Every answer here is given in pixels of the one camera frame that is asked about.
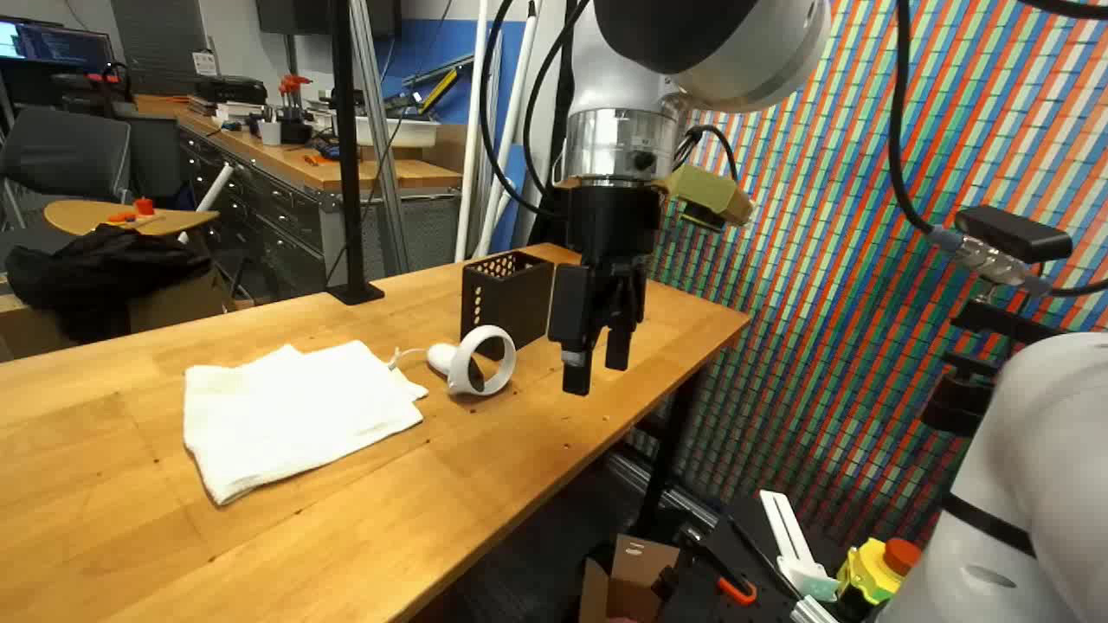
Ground round wooden side table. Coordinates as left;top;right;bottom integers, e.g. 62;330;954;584
43;196;223;241

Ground blue panel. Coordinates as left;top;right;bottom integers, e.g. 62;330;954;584
378;13;534;133

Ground orange handled tool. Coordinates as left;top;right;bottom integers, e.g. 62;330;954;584
715;572;763;609

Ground olive wrist camera box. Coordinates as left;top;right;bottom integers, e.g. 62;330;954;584
667;163;754;232

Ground small orange object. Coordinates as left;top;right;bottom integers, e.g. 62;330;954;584
107;195;158;227

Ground grey metal pole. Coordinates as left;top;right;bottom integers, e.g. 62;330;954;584
345;0;416;277

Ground yellow red emergency stop button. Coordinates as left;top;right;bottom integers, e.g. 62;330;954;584
835;532;927;609

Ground red and black tool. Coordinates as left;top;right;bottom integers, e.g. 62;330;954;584
273;69;319;150

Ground computer monitor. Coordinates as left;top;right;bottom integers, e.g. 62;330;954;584
0;13;118;76

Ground dark grey office chair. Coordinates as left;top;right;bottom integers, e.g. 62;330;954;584
0;105;137;207

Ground black jacket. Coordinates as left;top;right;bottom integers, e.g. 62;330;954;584
3;220;220;347

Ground black perforated basket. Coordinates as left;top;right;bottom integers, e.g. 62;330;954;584
462;250;562;354

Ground white tape roll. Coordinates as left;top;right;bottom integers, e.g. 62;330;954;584
385;321;519;402

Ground black stand pole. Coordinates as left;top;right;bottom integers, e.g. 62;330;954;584
328;0;387;309

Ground colourful striped backdrop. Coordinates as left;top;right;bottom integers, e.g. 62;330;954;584
620;0;1108;559

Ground wooden workbench with drawers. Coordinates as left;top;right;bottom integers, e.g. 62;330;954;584
133;98;465;299

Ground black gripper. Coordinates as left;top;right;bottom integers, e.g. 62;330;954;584
549;180;673;397

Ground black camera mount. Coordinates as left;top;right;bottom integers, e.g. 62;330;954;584
921;204;1076;442

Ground white towel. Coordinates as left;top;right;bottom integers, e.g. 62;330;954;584
179;338;433;508

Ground white plastic bin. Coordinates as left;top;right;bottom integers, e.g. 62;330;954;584
332;112;444;155

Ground open cardboard box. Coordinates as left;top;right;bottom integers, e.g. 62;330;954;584
575;532;687;623

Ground white aluminium rail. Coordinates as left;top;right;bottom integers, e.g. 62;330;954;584
754;489;842;598

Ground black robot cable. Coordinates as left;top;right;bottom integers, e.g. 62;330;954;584
476;0;583;220

